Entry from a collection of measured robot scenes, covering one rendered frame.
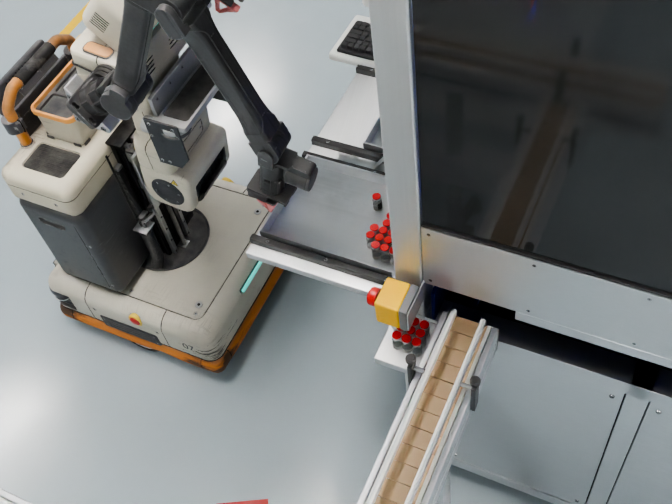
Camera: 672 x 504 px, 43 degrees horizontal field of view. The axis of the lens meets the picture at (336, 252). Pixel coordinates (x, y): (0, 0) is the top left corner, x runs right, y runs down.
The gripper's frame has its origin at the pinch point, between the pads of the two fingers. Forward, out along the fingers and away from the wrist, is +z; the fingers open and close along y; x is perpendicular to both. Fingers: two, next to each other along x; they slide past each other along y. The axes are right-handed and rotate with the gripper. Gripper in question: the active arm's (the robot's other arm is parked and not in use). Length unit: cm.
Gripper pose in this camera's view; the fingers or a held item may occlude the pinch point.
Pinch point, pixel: (271, 208)
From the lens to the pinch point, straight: 202.5
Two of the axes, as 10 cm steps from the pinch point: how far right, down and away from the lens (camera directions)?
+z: -0.8, 5.2, 8.5
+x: 4.2, -7.6, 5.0
